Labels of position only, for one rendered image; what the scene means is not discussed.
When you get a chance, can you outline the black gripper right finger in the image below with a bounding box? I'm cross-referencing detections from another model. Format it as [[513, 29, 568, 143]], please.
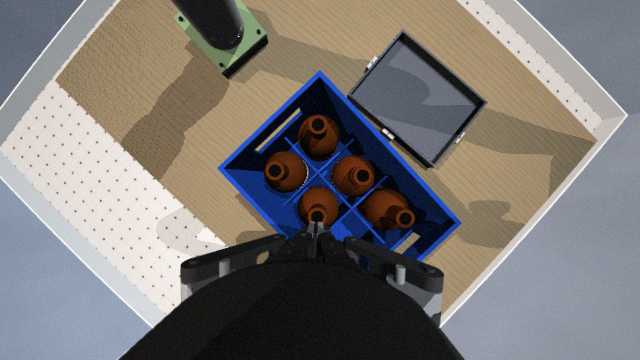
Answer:
[[315, 222, 444, 327]]

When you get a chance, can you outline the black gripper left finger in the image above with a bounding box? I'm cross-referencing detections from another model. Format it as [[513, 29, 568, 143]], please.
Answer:
[[180, 221, 316, 302]]

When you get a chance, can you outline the blue crate with dividers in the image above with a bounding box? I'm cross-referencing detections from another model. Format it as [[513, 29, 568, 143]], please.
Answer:
[[217, 70, 462, 261]]

